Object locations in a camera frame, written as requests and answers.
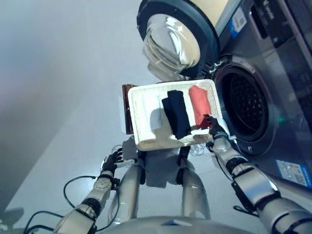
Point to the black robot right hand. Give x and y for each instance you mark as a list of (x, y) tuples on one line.
[(215, 126)]

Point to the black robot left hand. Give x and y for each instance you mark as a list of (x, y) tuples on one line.
[(109, 162)]

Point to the red cloth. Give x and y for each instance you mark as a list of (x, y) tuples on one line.
[(198, 104)]

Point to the black cloth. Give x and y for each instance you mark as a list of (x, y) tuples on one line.
[(176, 114)]

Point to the white cloth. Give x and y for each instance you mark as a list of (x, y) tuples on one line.
[(151, 107)]

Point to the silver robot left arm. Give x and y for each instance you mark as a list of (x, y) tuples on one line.
[(97, 192)]

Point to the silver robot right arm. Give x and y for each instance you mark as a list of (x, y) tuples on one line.
[(253, 182)]

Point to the grey front-load washing machine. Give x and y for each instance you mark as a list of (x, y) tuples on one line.
[(280, 85)]

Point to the silver robot left leg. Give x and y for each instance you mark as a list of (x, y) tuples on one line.
[(129, 190)]

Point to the silver robot leg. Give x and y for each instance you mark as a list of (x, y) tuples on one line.
[(193, 192), (129, 190)]

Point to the white wicker basket tray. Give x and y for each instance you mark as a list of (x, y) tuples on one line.
[(151, 143)]

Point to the brown wooden stool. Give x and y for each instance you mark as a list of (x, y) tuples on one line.
[(127, 109)]

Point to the silver robot right leg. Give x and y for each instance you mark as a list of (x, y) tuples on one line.
[(193, 192)]

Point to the blue energy label sticker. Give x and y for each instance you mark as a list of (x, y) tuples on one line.
[(291, 171)]

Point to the round glass washer door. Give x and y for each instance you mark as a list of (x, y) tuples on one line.
[(170, 44)]

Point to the silver robot torso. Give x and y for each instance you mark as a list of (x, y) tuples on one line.
[(185, 225)]

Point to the blue white brand sticker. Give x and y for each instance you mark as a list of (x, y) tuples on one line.
[(237, 20)]

